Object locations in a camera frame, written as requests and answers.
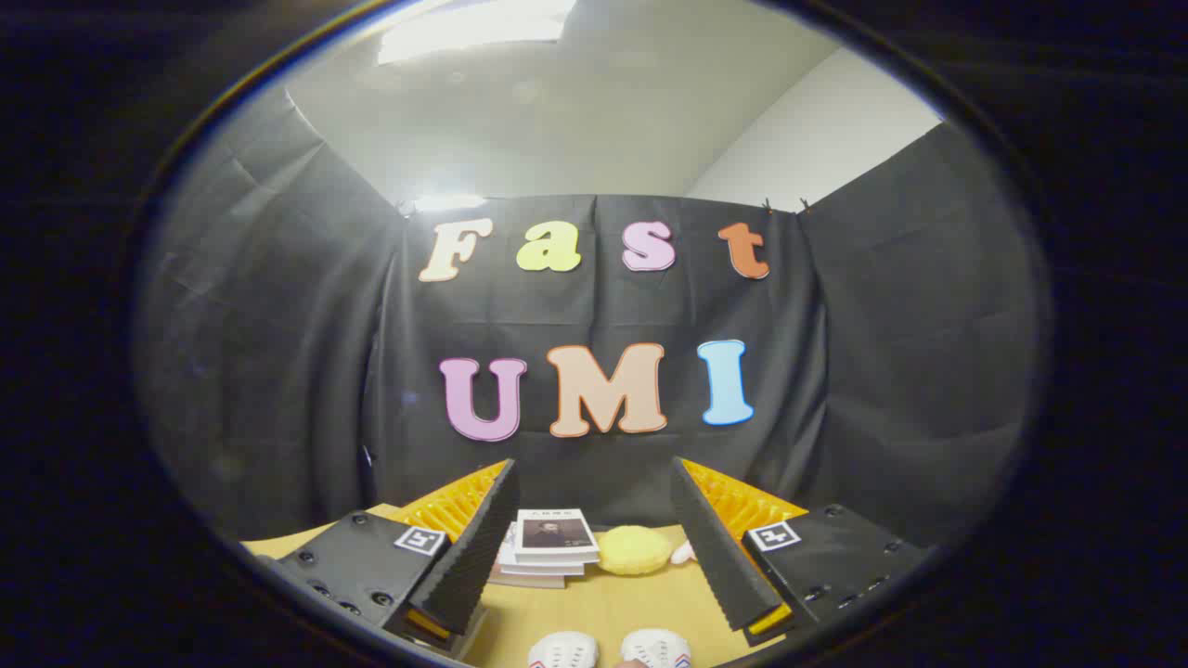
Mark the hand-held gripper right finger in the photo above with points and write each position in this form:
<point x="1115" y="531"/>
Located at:
<point x="710" y="547"/>

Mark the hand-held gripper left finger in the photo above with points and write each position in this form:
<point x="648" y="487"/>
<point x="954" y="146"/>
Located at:
<point x="469" y="557"/>

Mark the white shoe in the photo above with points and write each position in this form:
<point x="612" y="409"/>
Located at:
<point x="561" y="651"/>
<point x="655" y="648"/>

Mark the pink starfish plush toy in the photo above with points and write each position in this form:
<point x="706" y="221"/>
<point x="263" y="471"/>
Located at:
<point x="684" y="553"/>

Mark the reddish brown book under stack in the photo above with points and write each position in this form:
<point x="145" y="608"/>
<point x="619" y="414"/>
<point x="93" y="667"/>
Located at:
<point x="529" y="582"/>

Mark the yellow round plush cushion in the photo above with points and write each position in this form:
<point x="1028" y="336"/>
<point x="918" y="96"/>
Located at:
<point x="634" y="549"/>

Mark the white book with portrait cover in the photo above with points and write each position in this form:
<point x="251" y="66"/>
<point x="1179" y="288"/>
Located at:
<point x="555" y="533"/>

